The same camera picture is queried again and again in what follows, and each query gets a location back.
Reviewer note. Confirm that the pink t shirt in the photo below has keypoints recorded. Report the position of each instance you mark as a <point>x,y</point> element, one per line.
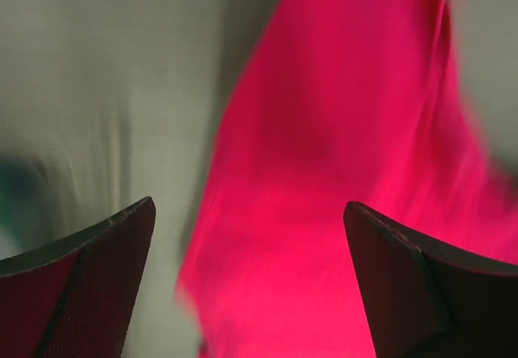
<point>342,100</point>

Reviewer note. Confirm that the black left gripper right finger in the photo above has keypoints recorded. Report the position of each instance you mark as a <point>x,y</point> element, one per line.
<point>425,298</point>

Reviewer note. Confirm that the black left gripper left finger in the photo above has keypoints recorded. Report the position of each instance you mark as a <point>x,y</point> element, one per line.
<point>75,296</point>

